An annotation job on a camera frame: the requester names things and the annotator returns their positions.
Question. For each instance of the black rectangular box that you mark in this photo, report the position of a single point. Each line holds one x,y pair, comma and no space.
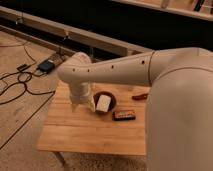
124,115

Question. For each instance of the small black device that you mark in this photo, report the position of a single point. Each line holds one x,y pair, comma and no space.
22,67

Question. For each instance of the red handled tool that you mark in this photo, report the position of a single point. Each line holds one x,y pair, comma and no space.
143,96

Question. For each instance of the metal table leg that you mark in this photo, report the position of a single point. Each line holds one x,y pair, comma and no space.
60,158

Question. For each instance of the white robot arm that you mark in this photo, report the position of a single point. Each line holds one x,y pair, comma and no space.
179,108

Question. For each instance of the dark brown bowl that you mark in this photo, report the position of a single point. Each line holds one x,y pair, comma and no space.
112,103

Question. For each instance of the wooden table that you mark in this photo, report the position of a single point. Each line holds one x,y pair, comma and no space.
88,132

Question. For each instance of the white ceramic cup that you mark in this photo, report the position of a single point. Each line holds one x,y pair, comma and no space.
103,103

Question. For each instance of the black power adapter box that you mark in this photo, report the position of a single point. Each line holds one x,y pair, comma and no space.
46,66

